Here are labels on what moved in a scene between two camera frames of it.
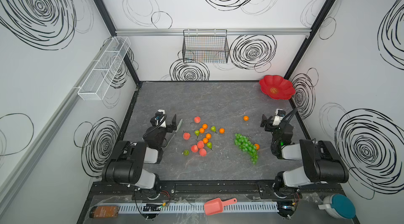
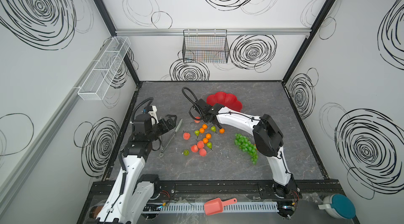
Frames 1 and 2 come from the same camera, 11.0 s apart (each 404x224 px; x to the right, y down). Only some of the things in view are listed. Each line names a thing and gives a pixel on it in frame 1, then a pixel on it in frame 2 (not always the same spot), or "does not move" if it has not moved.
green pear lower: x=210 y=145 does not move
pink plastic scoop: x=215 y=205 does not move
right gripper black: x=284 y=123 -> x=203 y=107
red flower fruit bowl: x=276 y=87 -> x=226 y=100
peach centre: x=200 y=144 does not move
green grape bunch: x=245 y=145 does not move
